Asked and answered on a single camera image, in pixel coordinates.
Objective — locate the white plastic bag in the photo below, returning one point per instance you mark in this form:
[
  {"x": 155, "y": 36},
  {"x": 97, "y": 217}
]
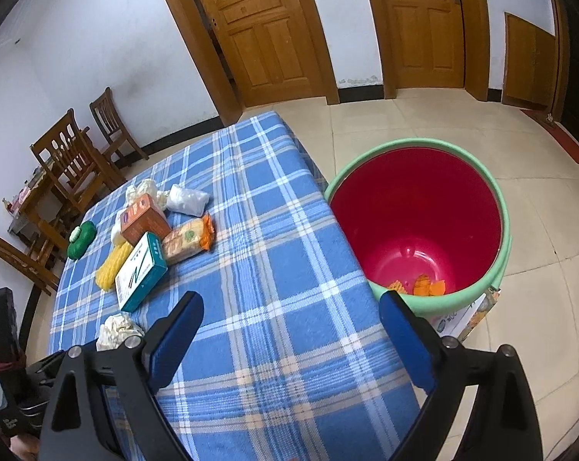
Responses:
[{"x": 188, "y": 200}]

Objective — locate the wooden door frame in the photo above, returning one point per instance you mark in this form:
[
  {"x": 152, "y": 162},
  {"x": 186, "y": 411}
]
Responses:
[
  {"x": 174, "y": 33},
  {"x": 476, "y": 33}
]

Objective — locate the panelled wooden door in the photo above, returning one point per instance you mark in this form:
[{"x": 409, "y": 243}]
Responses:
[{"x": 260, "y": 33}]

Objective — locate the orange peel piece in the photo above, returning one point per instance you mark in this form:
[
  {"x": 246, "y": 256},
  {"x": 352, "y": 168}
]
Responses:
[
  {"x": 421, "y": 282},
  {"x": 396, "y": 286},
  {"x": 439, "y": 288}
]

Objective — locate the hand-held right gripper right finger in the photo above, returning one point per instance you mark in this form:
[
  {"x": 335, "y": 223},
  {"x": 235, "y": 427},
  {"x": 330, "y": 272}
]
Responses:
[{"x": 407, "y": 345}]

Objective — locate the white tissue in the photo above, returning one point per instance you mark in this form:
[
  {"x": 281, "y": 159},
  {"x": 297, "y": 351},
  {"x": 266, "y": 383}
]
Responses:
[
  {"x": 116, "y": 236},
  {"x": 140, "y": 189},
  {"x": 116, "y": 329}
]

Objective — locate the teal and white box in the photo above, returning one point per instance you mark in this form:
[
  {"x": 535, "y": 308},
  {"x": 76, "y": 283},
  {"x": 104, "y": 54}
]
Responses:
[{"x": 140, "y": 273}]

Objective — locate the orange snack packet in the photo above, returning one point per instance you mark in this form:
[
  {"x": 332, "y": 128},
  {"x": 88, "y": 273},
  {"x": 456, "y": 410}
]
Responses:
[{"x": 186, "y": 240}]

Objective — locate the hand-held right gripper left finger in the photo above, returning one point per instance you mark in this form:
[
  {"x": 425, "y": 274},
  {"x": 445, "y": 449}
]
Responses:
[{"x": 171, "y": 350}]

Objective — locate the printed cardboard box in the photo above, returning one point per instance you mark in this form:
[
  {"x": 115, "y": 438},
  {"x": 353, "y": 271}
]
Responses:
[{"x": 462, "y": 319}]

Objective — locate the orange box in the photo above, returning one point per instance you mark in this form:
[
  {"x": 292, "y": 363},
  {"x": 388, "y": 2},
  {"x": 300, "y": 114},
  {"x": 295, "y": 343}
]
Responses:
[{"x": 143, "y": 221}]

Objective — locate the red bin with green rim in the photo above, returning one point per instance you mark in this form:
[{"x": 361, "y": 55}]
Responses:
[{"x": 414, "y": 201}]

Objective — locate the green clover-shaped toy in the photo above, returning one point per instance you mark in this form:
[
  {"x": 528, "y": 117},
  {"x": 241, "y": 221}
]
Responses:
[{"x": 85, "y": 244}]

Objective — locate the blue plaid tablecloth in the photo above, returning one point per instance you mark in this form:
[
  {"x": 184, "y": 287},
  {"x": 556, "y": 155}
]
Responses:
[{"x": 270, "y": 249}]

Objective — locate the wooden dining table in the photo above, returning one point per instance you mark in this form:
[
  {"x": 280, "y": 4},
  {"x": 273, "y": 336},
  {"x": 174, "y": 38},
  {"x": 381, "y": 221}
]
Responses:
[{"x": 30, "y": 201}]

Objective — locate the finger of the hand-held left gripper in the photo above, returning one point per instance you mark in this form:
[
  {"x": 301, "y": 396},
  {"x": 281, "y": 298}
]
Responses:
[{"x": 47, "y": 362}]

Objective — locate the wooden slat-back chair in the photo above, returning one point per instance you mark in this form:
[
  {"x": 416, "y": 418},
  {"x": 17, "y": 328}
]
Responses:
[
  {"x": 73, "y": 158},
  {"x": 111, "y": 120}
]

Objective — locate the small wooden cabinet door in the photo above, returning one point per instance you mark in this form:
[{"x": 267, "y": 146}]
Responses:
[{"x": 529, "y": 62}]

